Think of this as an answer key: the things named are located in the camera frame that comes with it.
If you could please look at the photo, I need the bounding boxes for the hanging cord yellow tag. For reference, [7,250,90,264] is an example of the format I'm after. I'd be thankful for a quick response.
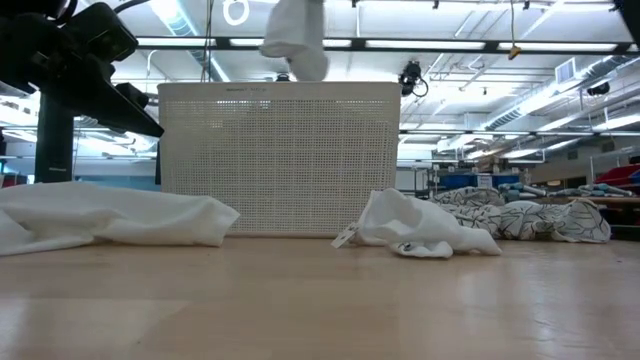
[507,0,522,61]

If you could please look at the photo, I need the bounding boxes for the wooden background table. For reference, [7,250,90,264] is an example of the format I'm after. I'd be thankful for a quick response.
[529,195,640,207]

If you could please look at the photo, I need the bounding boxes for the blue storage bins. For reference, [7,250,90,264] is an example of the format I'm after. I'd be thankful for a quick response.
[438,172,521,190]

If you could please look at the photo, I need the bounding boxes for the plain white sock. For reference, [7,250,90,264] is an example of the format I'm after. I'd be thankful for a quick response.
[258,0,331,83]

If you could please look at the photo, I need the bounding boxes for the white ring lamp with stand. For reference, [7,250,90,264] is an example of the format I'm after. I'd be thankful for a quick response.
[222,0,251,27]

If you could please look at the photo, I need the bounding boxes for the black overhead camera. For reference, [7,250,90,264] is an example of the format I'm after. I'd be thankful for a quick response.
[398,59,430,99]

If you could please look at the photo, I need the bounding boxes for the grey teal bundle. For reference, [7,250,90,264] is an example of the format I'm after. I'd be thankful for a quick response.
[499,182,547,202]
[579,183,637,198]

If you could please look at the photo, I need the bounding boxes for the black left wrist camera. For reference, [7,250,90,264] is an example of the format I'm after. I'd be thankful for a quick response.
[62,1,140,65]

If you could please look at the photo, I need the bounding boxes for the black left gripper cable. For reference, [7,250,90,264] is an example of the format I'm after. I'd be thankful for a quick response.
[113,0,151,15]

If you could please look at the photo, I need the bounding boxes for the white perforated laundry basket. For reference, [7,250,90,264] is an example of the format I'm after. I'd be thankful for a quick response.
[157,81,403,237]

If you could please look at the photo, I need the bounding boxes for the black metal frame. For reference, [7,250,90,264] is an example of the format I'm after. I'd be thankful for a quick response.
[33,34,640,184]

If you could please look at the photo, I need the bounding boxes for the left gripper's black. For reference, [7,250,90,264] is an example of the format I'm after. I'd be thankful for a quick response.
[0,14,166,139]

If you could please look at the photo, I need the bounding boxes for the white handwritten paper tag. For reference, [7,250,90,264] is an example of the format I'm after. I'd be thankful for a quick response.
[330,222,362,250]

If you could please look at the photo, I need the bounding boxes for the plain white cloth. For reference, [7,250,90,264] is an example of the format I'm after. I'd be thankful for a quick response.
[0,180,242,258]

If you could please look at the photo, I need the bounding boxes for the white cloth black line print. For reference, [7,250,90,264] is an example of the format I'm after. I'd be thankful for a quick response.
[430,186,612,245]

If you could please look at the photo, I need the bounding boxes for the white sock with paper tag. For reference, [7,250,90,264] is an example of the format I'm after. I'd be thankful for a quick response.
[355,187,503,260]

